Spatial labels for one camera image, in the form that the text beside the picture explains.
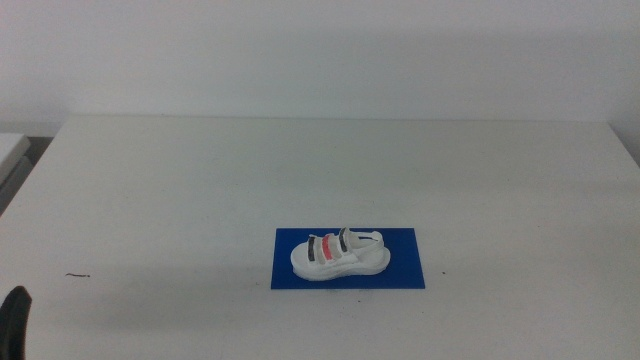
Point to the blue rectangular mat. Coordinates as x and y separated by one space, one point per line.
406 262

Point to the small brown thread scrap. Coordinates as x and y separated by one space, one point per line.
77 275

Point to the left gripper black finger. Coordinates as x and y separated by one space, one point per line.
12 325

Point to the white side cabinet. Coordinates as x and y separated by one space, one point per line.
10 160

